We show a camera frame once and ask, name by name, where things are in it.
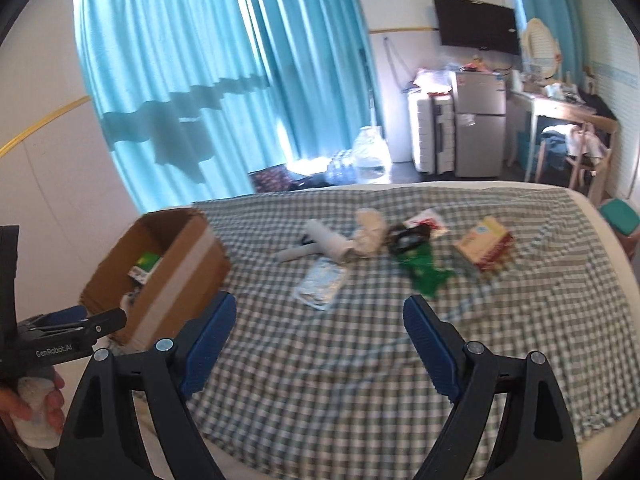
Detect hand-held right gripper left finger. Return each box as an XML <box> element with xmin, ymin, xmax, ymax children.
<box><xmin>54</xmin><ymin>290</ymin><xmax>238</xmax><ymax>480</ymax></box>

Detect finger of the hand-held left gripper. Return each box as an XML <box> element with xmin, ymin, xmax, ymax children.
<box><xmin>22</xmin><ymin>307</ymin><xmax>127</xmax><ymax>345</ymax></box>
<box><xmin>20</xmin><ymin>305</ymin><xmax>88</xmax><ymax>334</ymax></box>

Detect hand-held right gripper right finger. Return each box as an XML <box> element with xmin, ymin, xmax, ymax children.
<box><xmin>402</xmin><ymin>295</ymin><xmax>583</xmax><ymax>480</ymax></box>

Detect green white medicine box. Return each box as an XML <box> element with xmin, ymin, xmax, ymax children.
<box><xmin>129</xmin><ymin>252</ymin><xmax>162</xmax><ymax>281</ymax></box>

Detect green foil packet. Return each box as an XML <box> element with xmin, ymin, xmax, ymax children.
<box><xmin>397</xmin><ymin>242</ymin><xmax>456</xmax><ymax>302</ymax></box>

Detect brown cardboard box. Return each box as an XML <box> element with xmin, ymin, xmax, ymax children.
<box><xmin>80</xmin><ymin>208</ymin><xmax>232</xmax><ymax>356</ymax></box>

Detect black round object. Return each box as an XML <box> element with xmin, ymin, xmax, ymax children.
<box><xmin>387</xmin><ymin>224</ymin><xmax>432</xmax><ymax>259</ymax></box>

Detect red yellow medicine box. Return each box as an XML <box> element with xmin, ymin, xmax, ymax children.
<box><xmin>453</xmin><ymin>216</ymin><xmax>516</xmax><ymax>273</ymax></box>

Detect grey plastic handle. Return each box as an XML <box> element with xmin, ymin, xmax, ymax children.
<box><xmin>279</xmin><ymin>242</ymin><xmax>317</xmax><ymax>263</ymax></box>

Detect red white sachet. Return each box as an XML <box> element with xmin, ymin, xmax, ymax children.
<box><xmin>404</xmin><ymin>208</ymin><xmax>447</xmax><ymax>239</ymax></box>

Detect silver foil packet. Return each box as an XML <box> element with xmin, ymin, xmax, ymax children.
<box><xmin>294</xmin><ymin>258</ymin><xmax>349</xmax><ymax>312</ymax></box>

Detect person's left hand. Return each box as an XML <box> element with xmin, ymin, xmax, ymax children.
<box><xmin>0</xmin><ymin>371</ymin><xmax>67</xmax><ymax>429</ymax></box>

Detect white cloth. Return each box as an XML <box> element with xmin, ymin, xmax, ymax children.
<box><xmin>12</xmin><ymin>376</ymin><xmax>62</xmax><ymax>450</ymax></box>

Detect grey white checked blanket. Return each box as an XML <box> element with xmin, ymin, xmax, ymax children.
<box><xmin>135</xmin><ymin>182</ymin><xmax>640</xmax><ymax>443</ymax></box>

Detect dark red patterned bag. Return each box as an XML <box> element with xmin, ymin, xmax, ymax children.
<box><xmin>248</xmin><ymin>165</ymin><xmax>291</xmax><ymax>195</ymax></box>

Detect large clear water jug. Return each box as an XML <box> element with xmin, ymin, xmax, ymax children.
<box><xmin>351</xmin><ymin>126</ymin><xmax>392</xmax><ymax>184</ymax></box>

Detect pack of water bottles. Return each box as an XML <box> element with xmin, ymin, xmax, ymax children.
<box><xmin>324</xmin><ymin>149</ymin><xmax>358</xmax><ymax>186</ymax></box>

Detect white suitcase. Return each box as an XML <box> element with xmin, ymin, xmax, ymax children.
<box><xmin>407</xmin><ymin>91</ymin><xmax>457</xmax><ymax>175</ymax></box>

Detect silver fridge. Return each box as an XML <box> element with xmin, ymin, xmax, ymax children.
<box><xmin>450</xmin><ymin>70</ymin><xmax>508</xmax><ymax>178</ymax></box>

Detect teal lidded bin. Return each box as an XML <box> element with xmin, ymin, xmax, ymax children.
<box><xmin>597</xmin><ymin>197</ymin><xmax>640</xmax><ymax>263</ymax></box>

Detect wooden chair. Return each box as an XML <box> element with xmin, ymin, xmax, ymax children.
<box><xmin>537</xmin><ymin>115</ymin><xmax>621</xmax><ymax>201</ymax></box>

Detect clothes on chair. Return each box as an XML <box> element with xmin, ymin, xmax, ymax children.
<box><xmin>540</xmin><ymin>122</ymin><xmax>611</xmax><ymax>161</ymax></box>

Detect clear plastic bag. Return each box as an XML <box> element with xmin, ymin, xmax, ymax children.
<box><xmin>412</xmin><ymin>66</ymin><xmax>453</xmax><ymax>95</ymax></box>

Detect wooden desk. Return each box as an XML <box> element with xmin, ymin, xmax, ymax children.
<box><xmin>507</xmin><ymin>89</ymin><xmax>618</xmax><ymax>183</ymax></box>

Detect black cloth on table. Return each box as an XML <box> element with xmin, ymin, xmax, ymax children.
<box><xmin>580</xmin><ymin>87</ymin><xmax>618</xmax><ymax>121</ymax></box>

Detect white oval mirror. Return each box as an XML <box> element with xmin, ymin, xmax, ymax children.
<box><xmin>520</xmin><ymin>17</ymin><xmax>561</xmax><ymax>83</ymax></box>

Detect black wall cable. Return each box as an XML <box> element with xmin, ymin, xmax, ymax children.
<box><xmin>382</xmin><ymin>35</ymin><xmax>408</xmax><ymax>93</ymax></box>

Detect black wall television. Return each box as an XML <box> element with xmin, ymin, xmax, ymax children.
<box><xmin>432</xmin><ymin>0</ymin><xmax>522</xmax><ymax>57</ymax></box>

